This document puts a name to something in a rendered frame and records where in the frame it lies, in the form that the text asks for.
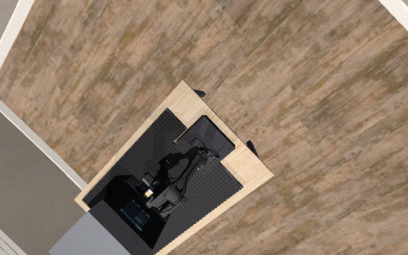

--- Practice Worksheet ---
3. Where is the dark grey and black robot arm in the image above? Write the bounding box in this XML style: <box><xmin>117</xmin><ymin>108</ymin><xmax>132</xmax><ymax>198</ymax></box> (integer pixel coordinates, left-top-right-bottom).
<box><xmin>144</xmin><ymin>138</ymin><xmax>217</xmax><ymax>217</ymax></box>

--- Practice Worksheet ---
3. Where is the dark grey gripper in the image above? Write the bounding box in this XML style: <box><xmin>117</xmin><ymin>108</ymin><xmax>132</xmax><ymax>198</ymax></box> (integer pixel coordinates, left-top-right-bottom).
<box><xmin>152</xmin><ymin>180</ymin><xmax>167</xmax><ymax>192</ymax></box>

